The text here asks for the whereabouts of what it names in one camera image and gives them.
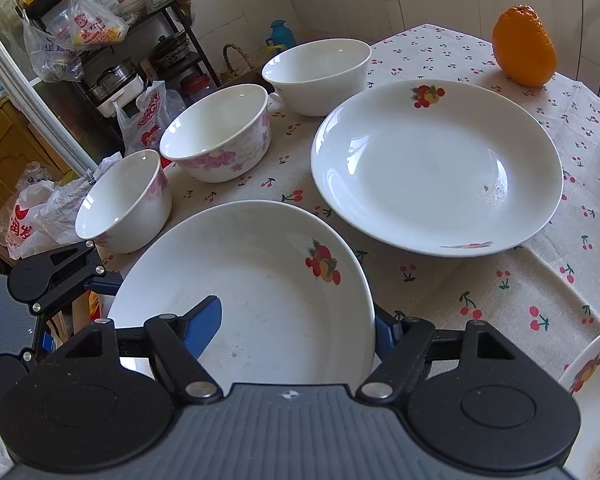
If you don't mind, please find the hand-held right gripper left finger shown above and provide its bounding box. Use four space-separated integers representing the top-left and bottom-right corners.
67 296 224 404

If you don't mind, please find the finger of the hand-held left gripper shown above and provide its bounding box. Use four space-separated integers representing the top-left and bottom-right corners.
39 305 81 356
32 240 126 313

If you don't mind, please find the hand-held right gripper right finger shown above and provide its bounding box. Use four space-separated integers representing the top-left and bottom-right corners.
357 305 520 406

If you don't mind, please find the small pink floral bowl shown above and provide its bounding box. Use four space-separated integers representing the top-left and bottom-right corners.
75 149 174 255

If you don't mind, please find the large white fruit print plate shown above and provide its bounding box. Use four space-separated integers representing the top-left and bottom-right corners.
310 79 565 259

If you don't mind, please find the medium pink floral bowl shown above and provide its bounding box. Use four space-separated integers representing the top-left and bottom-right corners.
159 83 272 184

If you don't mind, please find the cherry print tablecloth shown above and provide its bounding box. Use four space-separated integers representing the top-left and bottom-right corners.
95 22 600 386

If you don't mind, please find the crumpled white red plastic bag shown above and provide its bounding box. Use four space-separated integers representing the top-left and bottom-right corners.
0 159 123 261

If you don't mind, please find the wooden cabinet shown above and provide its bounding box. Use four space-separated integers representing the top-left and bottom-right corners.
0 102 61 223

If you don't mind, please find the white bag with red print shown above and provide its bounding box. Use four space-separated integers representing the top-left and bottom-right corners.
114 81 182 170

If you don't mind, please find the white electric cooker pot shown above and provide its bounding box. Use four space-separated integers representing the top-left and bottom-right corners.
86 59 147 117

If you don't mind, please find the red lid plastic jar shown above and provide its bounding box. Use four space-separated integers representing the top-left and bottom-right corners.
180 74 217 107

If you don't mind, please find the hanging clear plastic bag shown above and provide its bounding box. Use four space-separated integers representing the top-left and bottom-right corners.
22 10 84 84

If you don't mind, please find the dark pot with lid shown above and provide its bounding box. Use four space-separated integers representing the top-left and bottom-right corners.
151 30 192 69

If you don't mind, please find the wicker basket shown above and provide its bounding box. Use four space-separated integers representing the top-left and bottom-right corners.
218 43 257 87

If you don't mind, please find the black metal shelf rack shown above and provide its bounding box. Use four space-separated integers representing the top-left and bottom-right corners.
25 0 221 148

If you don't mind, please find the hanging bag with yellow packets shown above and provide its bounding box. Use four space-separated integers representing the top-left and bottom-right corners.
55 0 130 52

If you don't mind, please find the plain white bowl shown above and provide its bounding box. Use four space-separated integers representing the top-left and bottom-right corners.
261 38 372 118

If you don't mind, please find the teal thermos flask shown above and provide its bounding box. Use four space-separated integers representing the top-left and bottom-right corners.
266 20 297 52

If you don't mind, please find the orange with bumpy top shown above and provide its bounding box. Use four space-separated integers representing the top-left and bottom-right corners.
492 4 558 88

